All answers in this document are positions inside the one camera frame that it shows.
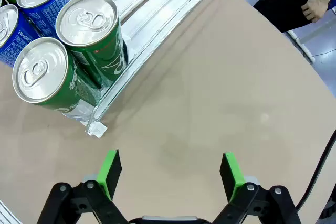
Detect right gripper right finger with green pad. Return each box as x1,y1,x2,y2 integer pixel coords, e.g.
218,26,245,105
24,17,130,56
212,152,302,224

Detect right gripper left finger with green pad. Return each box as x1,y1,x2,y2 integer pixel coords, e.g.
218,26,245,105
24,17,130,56
36,149,129,224

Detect clear plastic can dispenser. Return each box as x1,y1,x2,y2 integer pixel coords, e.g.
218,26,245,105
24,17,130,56
61,0,233,138

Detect person's left hand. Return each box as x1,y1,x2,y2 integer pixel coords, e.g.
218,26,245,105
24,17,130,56
301,0,329,23

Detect green cider can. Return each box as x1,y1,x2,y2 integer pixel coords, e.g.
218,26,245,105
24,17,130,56
12,37,106,113
55,0,129,88

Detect person in blue Warriors shirt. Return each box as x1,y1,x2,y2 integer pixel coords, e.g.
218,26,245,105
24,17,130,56
253,0,336,34

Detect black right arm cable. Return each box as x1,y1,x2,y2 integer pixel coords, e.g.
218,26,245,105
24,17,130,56
296,129,336,212

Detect white slatted robot base plate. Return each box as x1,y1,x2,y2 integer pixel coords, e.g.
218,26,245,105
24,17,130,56
0,199,23,224

